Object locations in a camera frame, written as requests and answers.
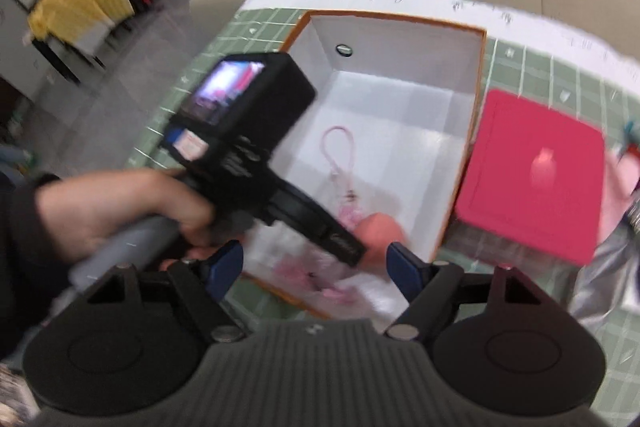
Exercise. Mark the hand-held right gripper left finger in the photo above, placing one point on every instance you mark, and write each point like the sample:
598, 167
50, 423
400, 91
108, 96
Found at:
226, 268

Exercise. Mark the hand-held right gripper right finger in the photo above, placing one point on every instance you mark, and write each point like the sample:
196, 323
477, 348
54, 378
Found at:
401, 272

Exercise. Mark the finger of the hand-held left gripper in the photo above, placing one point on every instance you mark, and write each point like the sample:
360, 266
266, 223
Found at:
342, 244

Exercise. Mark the orange and white cardboard box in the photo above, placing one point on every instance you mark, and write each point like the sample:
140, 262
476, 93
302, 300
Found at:
400, 107

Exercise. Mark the silver bag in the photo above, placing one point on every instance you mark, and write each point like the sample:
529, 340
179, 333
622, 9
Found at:
610, 277

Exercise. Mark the pink cloth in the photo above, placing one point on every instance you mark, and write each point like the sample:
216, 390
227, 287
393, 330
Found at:
617, 197

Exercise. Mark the peach pink soft item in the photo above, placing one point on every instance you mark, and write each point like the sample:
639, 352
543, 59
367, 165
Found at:
380, 232

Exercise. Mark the person's left hand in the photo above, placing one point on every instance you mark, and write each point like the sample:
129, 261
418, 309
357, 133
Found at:
115, 207

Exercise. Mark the pink patterned packet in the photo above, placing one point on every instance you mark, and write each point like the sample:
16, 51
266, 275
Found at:
300, 269

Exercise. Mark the magenta flat box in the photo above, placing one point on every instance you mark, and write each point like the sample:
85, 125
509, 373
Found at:
525, 207

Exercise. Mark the green checked tablecloth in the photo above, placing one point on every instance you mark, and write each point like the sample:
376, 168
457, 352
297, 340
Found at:
530, 62

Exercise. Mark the teal and red small item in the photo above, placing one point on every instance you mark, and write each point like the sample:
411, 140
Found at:
629, 134

